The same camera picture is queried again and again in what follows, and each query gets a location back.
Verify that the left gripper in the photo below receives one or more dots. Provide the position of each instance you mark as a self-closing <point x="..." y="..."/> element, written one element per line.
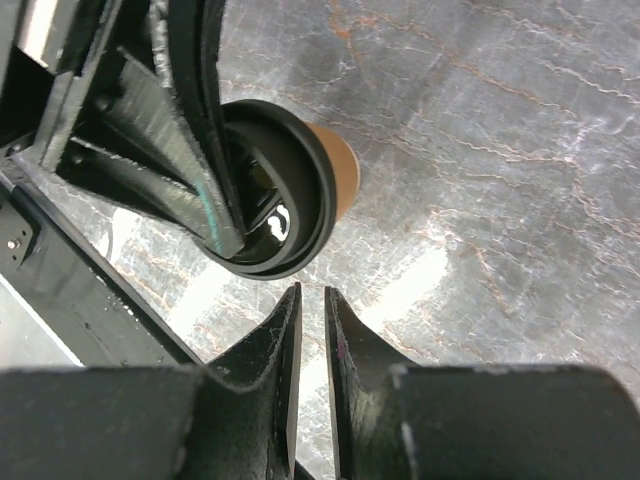
<point x="94" y="114"/>

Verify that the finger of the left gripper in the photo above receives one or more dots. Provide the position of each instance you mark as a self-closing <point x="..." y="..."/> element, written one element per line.
<point x="185" y="38"/>

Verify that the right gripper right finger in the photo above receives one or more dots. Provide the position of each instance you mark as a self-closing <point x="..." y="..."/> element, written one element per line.
<point x="365" y="419"/>

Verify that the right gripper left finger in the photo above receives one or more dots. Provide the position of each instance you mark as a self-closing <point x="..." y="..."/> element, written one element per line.
<point x="245" y="417"/>

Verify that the black cup lid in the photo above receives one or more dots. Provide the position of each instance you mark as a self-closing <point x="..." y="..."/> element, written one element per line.
<point x="286" y="186"/>

